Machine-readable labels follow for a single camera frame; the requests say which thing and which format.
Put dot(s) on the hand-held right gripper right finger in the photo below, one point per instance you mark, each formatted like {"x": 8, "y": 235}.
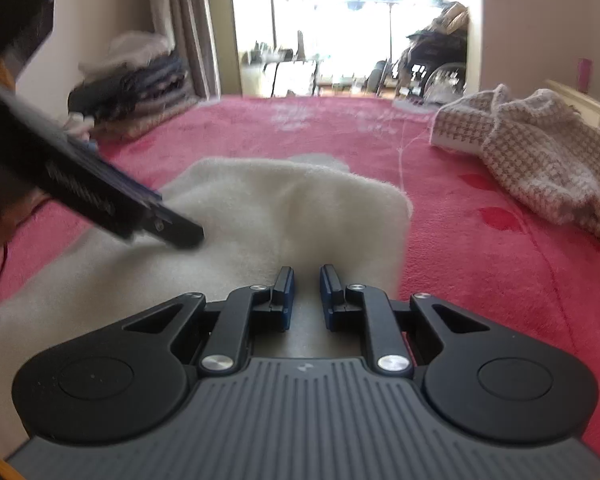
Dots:
{"x": 327, "y": 300}

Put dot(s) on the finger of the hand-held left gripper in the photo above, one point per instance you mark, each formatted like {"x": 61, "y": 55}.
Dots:
{"x": 175, "y": 230}

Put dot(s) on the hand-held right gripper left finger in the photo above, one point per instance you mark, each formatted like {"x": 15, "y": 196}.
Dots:
{"x": 286, "y": 300}

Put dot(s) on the white knit sweater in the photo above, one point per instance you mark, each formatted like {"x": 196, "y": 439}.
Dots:
{"x": 260, "y": 210}

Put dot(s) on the stack of light folded clothes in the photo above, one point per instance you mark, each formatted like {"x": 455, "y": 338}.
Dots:
{"x": 77, "y": 127}

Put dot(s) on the stack of dark folded clothes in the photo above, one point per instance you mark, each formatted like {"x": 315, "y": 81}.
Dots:
{"x": 140, "y": 90}

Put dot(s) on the pink floral blanket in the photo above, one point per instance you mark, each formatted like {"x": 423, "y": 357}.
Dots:
{"x": 480, "y": 270}

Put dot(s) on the beige curtain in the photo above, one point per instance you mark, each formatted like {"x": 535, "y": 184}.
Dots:
{"x": 185, "y": 25}

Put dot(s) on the folding table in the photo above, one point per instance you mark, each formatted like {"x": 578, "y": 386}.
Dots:
{"x": 290, "y": 65}

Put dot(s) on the grey bottle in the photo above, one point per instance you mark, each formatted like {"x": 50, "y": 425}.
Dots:
{"x": 301, "y": 45}

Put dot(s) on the grey office chair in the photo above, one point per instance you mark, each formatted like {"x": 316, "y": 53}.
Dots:
{"x": 377, "y": 75}

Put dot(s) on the white plastic bag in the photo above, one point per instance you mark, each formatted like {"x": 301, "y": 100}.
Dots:
{"x": 442, "y": 92}

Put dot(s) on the brown checked knit sweater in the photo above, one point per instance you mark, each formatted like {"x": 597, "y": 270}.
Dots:
{"x": 540, "y": 160}

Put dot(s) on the black wheelchair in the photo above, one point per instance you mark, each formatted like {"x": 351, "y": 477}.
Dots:
{"x": 430, "y": 55}

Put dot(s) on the beige bag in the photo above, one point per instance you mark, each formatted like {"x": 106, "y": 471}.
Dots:
{"x": 450, "y": 17}

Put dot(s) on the cream nightstand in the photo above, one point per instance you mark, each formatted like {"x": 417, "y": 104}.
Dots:
{"x": 580, "y": 102}

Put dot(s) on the pink cup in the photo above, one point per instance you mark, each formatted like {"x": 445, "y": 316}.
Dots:
{"x": 584, "y": 75}

